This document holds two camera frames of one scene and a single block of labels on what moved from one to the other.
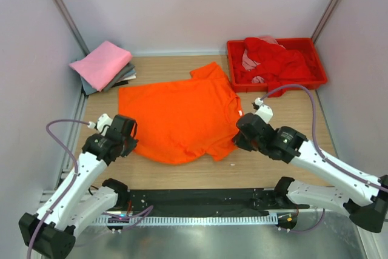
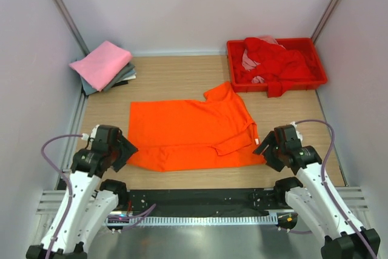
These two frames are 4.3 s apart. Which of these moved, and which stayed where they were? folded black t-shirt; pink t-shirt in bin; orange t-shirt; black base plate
Moved: orange t-shirt
Stayed: pink t-shirt in bin; folded black t-shirt; black base plate
